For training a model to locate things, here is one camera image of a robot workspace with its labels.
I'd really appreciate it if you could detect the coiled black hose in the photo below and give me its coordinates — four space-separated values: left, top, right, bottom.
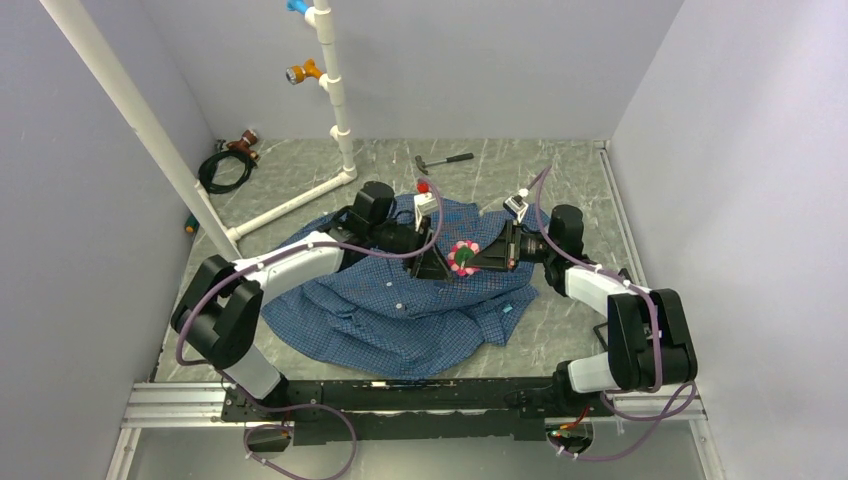
197 149 256 196

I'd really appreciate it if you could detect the pink flower brooch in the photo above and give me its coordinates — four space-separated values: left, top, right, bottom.
447 240 480 277

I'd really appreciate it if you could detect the white PVC pipe frame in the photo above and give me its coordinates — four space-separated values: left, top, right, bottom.
42 1 358 260

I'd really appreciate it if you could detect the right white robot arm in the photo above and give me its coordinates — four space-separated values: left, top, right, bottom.
461 205 698 415

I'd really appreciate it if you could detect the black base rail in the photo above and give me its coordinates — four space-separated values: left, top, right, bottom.
221 376 612 446

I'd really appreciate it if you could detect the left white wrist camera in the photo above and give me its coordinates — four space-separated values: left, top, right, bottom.
413 192 440 230

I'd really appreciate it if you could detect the black handled hammer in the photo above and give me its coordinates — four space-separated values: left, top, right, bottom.
413 152 474 175

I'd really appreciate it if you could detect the blue hose nozzle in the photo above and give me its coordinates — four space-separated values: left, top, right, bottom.
286 0 311 16

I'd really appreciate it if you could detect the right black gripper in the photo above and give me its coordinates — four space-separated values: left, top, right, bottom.
466 220 557 272

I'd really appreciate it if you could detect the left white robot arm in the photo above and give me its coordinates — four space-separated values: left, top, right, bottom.
170 179 451 420

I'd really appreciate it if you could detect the orange hose nozzle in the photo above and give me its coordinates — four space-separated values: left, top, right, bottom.
285 58 324 85

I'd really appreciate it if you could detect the green orange screwdriver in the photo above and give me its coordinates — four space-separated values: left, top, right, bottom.
183 215 199 235

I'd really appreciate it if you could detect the blue checkered shirt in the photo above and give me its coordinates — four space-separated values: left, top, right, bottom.
260 193 551 380

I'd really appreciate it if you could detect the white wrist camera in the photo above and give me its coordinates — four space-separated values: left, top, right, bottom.
413 192 440 230
503 188 529 224

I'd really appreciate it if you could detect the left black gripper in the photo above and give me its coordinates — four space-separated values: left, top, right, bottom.
368 214 452 283

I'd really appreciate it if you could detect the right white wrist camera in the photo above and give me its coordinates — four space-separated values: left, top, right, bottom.
503 188 529 224

